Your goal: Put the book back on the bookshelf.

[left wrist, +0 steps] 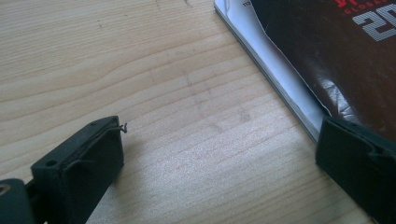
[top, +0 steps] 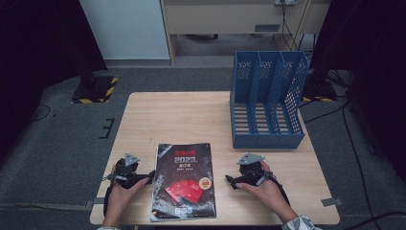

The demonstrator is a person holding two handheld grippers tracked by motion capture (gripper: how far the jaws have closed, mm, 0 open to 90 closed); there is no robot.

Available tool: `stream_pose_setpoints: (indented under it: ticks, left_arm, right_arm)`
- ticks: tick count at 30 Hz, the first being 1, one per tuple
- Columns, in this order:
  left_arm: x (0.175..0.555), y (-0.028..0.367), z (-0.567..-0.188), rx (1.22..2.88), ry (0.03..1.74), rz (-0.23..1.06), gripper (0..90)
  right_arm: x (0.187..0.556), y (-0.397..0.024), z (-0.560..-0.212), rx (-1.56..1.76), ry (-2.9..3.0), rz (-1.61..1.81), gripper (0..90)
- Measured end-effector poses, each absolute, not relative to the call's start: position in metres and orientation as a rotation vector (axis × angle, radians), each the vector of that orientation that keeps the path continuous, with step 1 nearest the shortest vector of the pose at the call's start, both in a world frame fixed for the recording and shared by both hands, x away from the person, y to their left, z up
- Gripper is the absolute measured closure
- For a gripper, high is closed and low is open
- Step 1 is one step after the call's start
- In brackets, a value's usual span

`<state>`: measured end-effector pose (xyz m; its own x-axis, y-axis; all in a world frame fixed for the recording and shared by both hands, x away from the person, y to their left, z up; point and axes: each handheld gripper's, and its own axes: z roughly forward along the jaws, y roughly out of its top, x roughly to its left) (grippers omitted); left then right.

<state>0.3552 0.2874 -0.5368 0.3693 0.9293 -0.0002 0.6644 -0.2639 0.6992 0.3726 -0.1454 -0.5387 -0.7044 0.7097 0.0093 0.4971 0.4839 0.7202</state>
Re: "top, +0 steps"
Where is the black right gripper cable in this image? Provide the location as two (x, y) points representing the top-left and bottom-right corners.
(271, 176), (291, 206)

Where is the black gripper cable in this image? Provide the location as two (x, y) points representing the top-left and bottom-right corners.
(271, 176), (291, 206)
(102, 183), (117, 219)

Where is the long black floor cable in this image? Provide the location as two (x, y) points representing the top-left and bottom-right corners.
(341, 102), (382, 230)

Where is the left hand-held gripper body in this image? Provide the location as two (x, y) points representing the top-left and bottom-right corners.
(109, 152), (143, 190)

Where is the blue plastic file rack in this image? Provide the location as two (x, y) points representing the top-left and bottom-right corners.
(229, 50), (309, 150)

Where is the person's left hand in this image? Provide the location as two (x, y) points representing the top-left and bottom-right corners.
(104, 164), (150, 224)

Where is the black yellow striped stand base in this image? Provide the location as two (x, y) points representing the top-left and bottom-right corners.
(71, 75), (120, 104)
(302, 80), (338, 103)

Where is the black tape floor mark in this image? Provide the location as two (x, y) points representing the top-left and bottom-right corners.
(98, 118), (116, 140)

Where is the person's right hand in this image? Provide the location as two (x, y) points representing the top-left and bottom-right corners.
(235, 160), (299, 223)

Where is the grey tape strip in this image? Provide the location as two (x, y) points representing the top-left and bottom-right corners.
(320, 197), (345, 208)
(85, 196), (106, 210)

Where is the black and red magazine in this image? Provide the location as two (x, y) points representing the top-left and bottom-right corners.
(150, 142), (217, 223)

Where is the thin black looped floor cable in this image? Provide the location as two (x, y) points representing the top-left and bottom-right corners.
(29, 103), (52, 123)

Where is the white cabinet panel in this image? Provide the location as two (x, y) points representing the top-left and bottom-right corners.
(79, 0), (170, 60)

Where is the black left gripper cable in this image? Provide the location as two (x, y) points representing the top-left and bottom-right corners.
(102, 183), (117, 219)

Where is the black hanging cable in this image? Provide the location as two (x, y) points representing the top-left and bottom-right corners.
(281, 2), (300, 52)

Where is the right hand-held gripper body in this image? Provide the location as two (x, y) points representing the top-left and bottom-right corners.
(237, 152), (276, 188)

